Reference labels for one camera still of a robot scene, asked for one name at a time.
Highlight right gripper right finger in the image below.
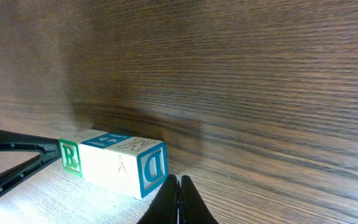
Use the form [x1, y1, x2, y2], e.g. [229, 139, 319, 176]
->
[179, 175, 218, 224]

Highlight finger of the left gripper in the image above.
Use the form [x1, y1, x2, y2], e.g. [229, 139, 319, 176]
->
[0, 130, 61, 197]

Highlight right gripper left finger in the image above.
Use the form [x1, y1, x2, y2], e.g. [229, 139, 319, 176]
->
[137, 174, 178, 224]

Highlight red O letter block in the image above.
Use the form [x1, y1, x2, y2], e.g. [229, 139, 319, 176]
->
[104, 137, 168, 198]

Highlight green R letter block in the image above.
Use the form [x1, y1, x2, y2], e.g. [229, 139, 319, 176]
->
[58, 129, 107, 181]

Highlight ice cream picture block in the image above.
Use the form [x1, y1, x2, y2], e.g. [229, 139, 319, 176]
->
[80, 133, 132, 191]

